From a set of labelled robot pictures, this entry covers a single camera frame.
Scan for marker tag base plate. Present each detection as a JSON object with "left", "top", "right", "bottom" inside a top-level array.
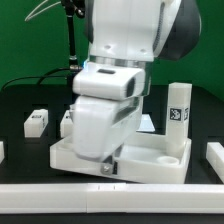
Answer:
[{"left": 138, "top": 114, "right": 155, "bottom": 132}]

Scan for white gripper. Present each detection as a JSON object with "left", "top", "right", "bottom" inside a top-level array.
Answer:
[{"left": 73, "top": 62, "right": 145, "bottom": 175}]

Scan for white desk top tray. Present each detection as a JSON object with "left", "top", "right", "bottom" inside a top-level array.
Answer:
[{"left": 50, "top": 133, "right": 191, "bottom": 184}]

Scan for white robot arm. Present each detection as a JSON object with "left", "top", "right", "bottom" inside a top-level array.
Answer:
[{"left": 73, "top": 0, "right": 201, "bottom": 173}]

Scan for black cable hose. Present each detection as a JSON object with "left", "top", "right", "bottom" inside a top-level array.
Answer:
[{"left": 61, "top": 0, "right": 86, "bottom": 73}]

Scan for white thin cables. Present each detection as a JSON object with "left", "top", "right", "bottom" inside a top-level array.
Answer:
[{"left": 24, "top": 0, "right": 62, "bottom": 23}]

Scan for white obstacle bar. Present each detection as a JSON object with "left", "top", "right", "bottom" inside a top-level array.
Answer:
[
  {"left": 206, "top": 142, "right": 224, "bottom": 183},
  {"left": 0, "top": 183, "right": 224, "bottom": 214}
]

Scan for white right obstacle bar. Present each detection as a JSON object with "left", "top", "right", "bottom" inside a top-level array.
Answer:
[{"left": 206, "top": 142, "right": 224, "bottom": 183}]

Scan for white left obstacle block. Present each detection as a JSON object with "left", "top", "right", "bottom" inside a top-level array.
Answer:
[{"left": 0, "top": 141, "right": 5, "bottom": 164}]

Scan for white front obstacle bar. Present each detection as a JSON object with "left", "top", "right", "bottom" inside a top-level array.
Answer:
[{"left": 0, "top": 183, "right": 224, "bottom": 214}]

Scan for black table cable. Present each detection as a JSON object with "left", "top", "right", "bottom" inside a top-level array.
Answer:
[{"left": 1, "top": 67, "right": 81, "bottom": 91}]

